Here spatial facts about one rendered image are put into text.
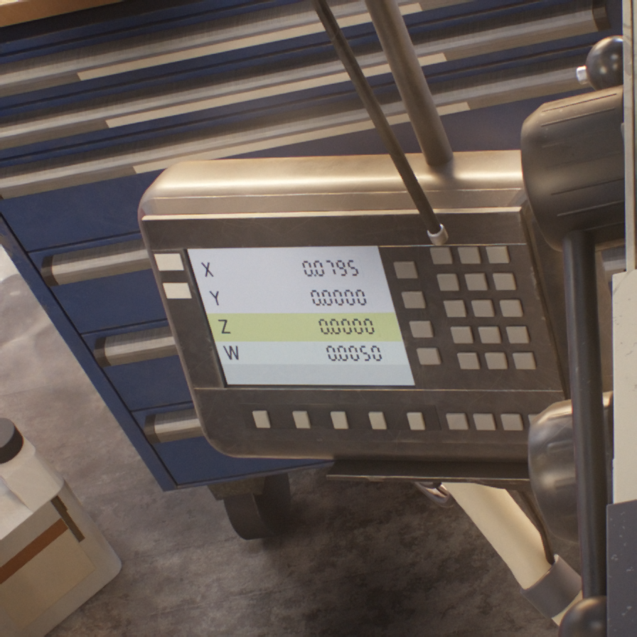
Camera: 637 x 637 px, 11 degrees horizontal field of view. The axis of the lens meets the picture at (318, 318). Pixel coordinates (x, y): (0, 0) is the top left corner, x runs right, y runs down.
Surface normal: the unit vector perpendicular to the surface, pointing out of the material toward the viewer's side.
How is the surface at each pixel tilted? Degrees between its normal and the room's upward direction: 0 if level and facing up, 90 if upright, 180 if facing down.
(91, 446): 0
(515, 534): 48
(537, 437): 25
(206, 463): 90
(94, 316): 90
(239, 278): 71
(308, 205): 15
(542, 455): 32
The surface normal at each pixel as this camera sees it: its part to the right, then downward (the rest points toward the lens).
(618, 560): -0.36, -0.64
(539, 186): -0.66, 0.22
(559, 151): -0.35, -0.25
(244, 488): -0.11, 0.76
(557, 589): 0.14, 0.01
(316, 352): -0.40, 0.52
